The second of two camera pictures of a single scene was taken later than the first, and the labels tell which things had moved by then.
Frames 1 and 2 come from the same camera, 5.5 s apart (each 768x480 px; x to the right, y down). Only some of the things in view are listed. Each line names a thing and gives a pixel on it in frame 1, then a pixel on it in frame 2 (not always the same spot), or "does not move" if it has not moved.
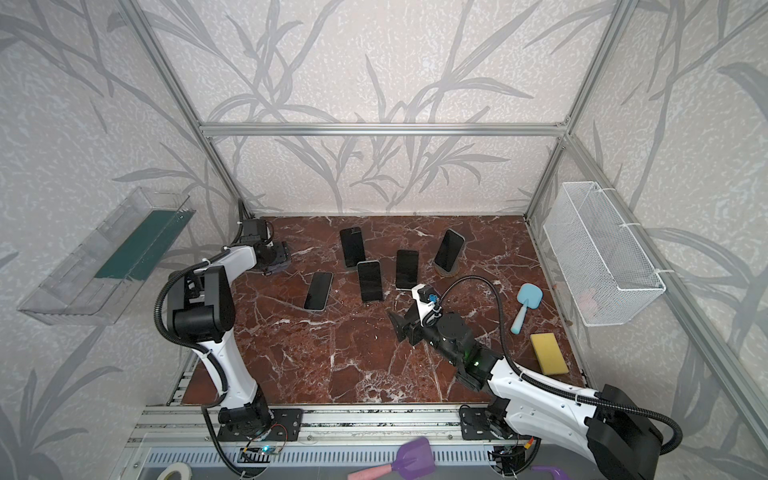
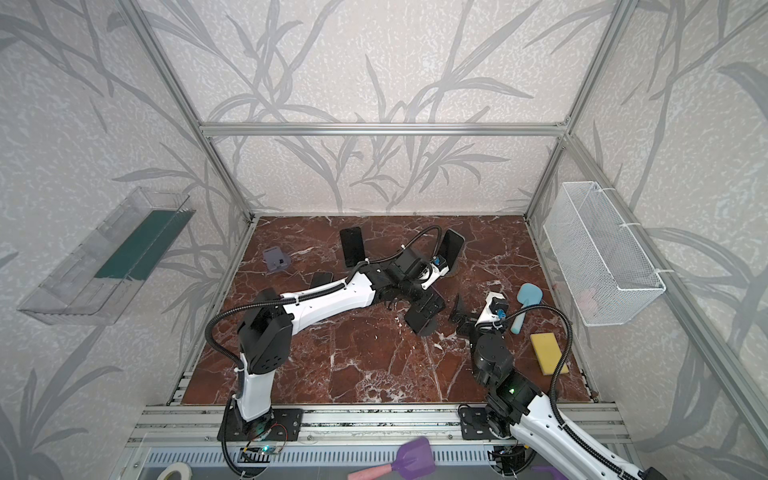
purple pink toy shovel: (414, 459) does not move
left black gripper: (278, 257) -> (437, 288)
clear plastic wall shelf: (106, 272) does not move
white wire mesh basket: (608, 277) does not move
